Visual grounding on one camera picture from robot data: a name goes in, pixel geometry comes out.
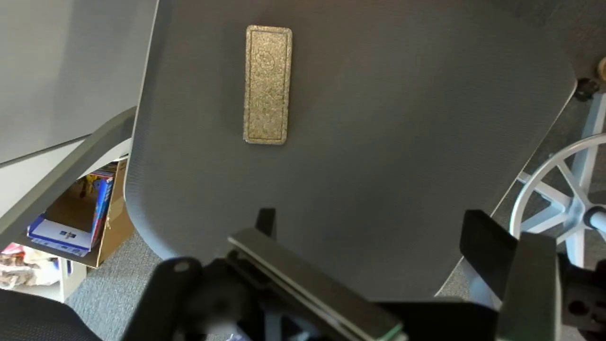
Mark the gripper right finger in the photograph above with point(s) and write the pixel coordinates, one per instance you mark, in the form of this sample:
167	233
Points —
533	289

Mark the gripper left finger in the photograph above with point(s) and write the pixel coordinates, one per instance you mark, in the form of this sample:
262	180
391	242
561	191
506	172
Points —
315	289

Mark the grey felt whiteboard eraser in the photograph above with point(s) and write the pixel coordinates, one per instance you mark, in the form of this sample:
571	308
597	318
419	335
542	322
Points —
268	85

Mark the grey office chair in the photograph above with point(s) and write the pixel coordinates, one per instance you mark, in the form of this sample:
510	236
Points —
391	157

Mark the white spoked wheel base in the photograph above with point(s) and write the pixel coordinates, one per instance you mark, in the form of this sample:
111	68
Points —
556	200

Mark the cardboard box with books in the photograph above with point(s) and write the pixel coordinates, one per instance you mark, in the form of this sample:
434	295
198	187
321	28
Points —
76	217

